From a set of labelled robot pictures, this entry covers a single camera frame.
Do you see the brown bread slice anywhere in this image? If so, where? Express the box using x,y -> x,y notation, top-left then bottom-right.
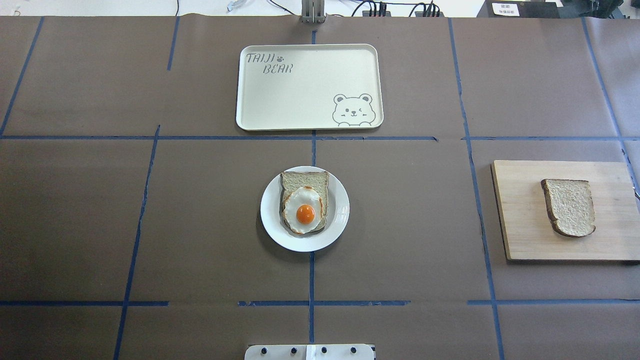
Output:
541,178 -> 596,239

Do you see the bread slice under egg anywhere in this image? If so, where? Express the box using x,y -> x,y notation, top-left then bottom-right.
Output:
279,171 -> 329,233

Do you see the fried egg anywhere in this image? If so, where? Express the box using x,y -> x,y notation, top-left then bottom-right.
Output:
282,186 -> 323,235

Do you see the cream bear serving tray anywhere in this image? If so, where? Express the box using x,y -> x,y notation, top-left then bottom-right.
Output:
235,43 -> 384,132

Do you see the black power strip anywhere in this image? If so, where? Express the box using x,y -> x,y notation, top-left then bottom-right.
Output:
350,0 -> 445,18

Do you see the wooden cutting board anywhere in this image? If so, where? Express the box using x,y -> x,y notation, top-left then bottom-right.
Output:
492,160 -> 640,262

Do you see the black box with label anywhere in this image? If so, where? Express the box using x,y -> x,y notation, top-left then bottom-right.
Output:
476,0 -> 560,19

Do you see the aluminium camera post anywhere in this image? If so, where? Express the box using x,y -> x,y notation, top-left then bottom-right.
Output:
300,0 -> 327,24

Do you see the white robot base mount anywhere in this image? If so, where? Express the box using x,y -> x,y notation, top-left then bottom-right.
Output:
244,343 -> 377,360

